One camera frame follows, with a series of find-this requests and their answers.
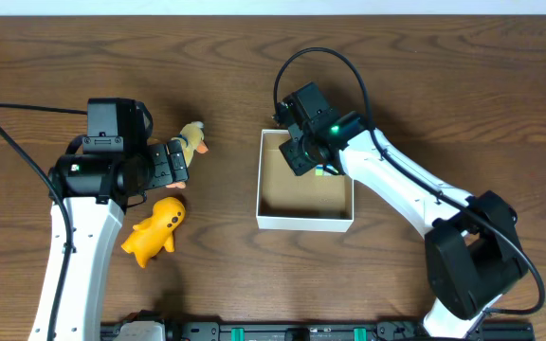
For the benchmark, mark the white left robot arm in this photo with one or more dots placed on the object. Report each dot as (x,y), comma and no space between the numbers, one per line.
(90,188)

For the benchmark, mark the orange rubber dog toy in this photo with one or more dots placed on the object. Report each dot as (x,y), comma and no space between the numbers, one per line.
(155,233)

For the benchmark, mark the white cardboard box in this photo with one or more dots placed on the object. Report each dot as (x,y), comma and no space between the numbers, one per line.
(299,203)

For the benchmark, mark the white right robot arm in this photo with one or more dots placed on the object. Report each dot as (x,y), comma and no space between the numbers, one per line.
(472,249)

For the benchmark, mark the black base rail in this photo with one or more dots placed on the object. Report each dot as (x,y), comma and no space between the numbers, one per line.
(146,325)

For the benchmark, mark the colourful puzzle cube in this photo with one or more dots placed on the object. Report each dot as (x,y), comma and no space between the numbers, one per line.
(322,171)

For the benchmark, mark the yellow plush duck toy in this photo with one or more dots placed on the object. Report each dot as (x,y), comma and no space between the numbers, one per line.
(192,140)

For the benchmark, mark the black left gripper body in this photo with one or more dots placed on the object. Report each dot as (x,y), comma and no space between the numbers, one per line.
(160,166)

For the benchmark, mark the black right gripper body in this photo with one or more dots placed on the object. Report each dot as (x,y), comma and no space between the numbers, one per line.
(299,154)

